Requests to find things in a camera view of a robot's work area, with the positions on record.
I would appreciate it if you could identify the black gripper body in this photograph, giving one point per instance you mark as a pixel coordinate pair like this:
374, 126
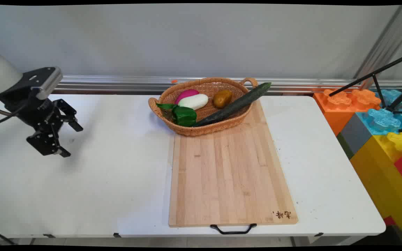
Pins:
37, 115

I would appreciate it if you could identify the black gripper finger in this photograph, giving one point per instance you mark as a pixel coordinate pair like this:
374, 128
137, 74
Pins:
47, 143
67, 113

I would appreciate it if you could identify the brown toy potato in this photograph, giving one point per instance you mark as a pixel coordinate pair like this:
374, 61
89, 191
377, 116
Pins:
222, 99

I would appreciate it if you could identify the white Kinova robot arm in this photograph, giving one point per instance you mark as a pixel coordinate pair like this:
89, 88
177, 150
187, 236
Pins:
0, 75

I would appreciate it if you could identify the green toy bell pepper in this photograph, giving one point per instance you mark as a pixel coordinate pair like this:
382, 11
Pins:
184, 116

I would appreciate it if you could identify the pink toy radish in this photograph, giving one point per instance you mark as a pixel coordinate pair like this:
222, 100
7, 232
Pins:
186, 94

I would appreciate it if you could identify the pink and white radish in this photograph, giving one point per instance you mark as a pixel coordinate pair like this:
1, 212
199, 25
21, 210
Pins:
194, 101

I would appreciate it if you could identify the woven wicker basket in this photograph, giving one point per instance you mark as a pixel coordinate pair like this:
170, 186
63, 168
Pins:
204, 130

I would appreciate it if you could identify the dark green toy cucumber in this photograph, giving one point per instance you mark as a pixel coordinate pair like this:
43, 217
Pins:
232, 106

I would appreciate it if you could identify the bamboo cutting board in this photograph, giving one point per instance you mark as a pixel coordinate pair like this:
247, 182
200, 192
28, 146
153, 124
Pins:
229, 174

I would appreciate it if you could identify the orange plastic building block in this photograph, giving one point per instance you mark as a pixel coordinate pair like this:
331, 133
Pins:
337, 111

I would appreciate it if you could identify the grey plastic building block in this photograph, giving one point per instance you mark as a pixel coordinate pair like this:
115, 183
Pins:
356, 134

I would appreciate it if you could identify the black tripod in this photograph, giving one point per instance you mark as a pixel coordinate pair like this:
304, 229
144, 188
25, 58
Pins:
379, 89

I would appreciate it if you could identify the blue plastic building block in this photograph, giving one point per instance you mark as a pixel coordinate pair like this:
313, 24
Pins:
382, 120

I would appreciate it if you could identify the yellow plastic building block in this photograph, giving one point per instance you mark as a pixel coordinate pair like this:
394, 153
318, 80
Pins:
379, 174

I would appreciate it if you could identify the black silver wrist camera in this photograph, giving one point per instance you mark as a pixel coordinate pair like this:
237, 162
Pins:
44, 82

